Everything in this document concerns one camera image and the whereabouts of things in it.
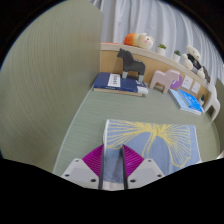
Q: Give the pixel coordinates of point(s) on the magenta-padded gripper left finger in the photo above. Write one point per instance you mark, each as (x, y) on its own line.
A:
(78, 171)

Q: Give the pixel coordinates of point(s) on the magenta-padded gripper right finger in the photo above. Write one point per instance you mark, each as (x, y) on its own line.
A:
(146, 171)

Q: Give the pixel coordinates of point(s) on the blue towel with yellow print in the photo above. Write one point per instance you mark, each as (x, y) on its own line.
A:
(166, 146)

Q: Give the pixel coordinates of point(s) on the light blue book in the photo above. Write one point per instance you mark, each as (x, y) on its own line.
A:
(178, 100)

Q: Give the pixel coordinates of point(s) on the bright blue book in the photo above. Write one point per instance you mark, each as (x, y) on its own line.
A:
(193, 101)

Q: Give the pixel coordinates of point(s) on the green desk partition panel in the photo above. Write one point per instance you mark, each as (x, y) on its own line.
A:
(220, 116)
(50, 86)

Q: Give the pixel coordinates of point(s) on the small potted plant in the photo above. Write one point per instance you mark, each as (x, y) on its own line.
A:
(162, 50)
(202, 101)
(176, 57)

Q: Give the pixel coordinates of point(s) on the navy blue book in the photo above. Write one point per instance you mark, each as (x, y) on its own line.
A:
(116, 83)

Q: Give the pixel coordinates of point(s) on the pink horse figurine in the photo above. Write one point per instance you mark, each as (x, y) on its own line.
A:
(165, 79)

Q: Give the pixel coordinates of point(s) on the dark grey horse figurine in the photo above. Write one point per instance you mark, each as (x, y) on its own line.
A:
(131, 65)

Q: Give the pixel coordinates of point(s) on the wooden desk shelf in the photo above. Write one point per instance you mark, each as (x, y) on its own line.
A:
(110, 61)

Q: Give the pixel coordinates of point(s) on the small dark horse figurine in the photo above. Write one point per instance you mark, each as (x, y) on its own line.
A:
(206, 74)

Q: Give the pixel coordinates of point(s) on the white teddy bear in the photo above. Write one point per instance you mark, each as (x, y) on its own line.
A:
(193, 61)

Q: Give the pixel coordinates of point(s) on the orange and cream plush toy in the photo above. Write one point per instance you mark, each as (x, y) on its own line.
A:
(140, 40)

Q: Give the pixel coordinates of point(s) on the light grey curtain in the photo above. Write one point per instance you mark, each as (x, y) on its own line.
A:
(150, 18)

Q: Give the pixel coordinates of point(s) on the white wall socket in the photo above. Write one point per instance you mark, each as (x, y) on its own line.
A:
(196, 87)
(187, 82)

